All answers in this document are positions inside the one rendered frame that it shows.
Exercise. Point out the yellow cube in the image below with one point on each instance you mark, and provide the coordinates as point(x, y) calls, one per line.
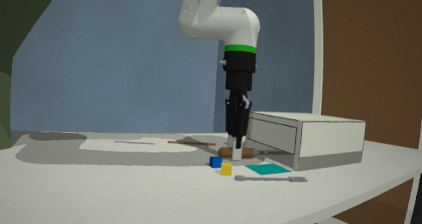
point(225, 169)

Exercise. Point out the small white cabinet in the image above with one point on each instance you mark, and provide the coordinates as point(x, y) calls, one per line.
point(314, 144)

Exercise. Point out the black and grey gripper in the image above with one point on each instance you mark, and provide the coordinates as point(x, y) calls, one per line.
point(237, 110)

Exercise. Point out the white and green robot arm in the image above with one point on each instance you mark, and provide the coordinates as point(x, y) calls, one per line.
point(237, 27)

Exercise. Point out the teal square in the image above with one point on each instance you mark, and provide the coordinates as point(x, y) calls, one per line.
point(266, 169)

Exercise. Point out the blue cube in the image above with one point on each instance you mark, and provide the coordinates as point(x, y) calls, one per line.
point(215, 162)

